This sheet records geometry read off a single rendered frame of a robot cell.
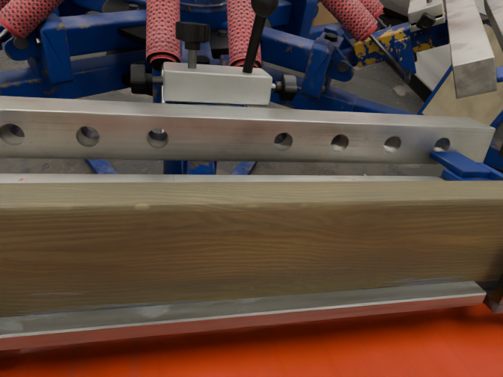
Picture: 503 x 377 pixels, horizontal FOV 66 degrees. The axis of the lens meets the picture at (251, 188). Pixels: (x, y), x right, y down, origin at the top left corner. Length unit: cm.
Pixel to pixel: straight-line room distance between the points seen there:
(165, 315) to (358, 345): 13
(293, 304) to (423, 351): 10
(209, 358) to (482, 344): 19
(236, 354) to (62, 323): 10
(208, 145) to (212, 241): 22
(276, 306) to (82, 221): 12
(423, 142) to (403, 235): 28
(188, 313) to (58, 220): 8
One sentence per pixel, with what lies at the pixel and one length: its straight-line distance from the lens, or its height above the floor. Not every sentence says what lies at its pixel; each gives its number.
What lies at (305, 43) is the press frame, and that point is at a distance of 92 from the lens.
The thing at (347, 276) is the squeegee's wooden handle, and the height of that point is 113.
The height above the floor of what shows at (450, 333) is 109.
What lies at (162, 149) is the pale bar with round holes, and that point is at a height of 107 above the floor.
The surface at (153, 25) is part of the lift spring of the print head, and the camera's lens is 63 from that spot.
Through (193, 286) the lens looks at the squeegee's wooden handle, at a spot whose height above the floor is 114.
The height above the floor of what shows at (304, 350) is 109.
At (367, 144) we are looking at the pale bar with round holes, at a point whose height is 108.
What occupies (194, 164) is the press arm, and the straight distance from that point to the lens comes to 65.
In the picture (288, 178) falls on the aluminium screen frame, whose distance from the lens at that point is 41.
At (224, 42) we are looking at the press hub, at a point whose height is 101.
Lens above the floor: 132
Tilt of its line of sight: 41 degrees down
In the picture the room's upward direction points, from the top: 11 degrees clockwise
